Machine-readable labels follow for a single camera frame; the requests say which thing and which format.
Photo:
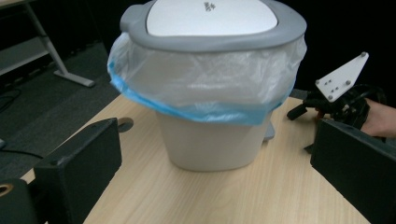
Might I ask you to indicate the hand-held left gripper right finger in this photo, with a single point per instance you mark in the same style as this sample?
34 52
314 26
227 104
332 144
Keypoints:
358 168

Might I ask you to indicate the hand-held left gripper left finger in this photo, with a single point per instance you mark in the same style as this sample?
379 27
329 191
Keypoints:
79 168

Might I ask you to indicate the white trash can grey lid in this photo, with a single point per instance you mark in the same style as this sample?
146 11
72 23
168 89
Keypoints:
211 18

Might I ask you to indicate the translucent blue-edged bin liner bag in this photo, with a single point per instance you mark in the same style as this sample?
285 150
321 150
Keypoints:
202 84

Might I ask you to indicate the grey metal stand frame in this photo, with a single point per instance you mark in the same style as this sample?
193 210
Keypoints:
46 46

